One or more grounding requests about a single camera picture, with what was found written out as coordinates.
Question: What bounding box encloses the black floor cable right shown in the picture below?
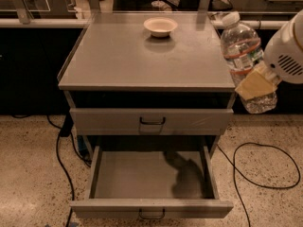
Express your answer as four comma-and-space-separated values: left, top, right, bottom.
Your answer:
216, 141, 301, 227

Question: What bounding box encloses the black upper drawer handle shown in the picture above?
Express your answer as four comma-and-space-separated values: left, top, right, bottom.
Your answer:
139, 117, 166, 126

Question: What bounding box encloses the closed grey upper drawer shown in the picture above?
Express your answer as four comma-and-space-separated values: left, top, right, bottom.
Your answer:
70, 108, 233, 135

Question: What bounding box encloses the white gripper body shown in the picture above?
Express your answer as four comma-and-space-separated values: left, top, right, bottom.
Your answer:
264, 10, 303, 84

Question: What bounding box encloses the black lower drawer handle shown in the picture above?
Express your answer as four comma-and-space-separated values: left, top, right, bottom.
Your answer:
138, 209, 166, 220

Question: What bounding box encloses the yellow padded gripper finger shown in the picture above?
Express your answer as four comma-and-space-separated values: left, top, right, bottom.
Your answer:
235, 61, 281, 100

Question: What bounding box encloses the white paper bowl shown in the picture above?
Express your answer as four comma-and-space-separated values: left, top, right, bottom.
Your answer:
144, 17, 178, 38

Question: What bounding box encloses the open grey lower drawer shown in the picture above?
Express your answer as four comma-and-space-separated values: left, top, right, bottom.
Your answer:
71, 147, 233, 219

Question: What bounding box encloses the white horizontal rail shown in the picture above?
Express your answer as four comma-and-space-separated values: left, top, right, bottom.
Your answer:
0, 19, 286, 29

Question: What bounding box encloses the grey drawer cabinet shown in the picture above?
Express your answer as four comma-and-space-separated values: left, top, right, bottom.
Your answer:
59, 12, 235, 149

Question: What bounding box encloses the black floor cable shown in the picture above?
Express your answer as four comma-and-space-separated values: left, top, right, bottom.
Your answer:
216, 141, 301, 227
10, 113, 93, 227

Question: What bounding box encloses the clear plastic water bottle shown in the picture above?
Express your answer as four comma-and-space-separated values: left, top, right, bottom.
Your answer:
221, 11, 277, 114

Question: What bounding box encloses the black floor cable left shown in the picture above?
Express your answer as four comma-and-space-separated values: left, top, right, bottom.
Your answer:
10, 113, 93, 227

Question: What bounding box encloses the black drawer handle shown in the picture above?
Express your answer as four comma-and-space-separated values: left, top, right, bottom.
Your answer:
139, 117, 166, 126
138, 209, 166, 220

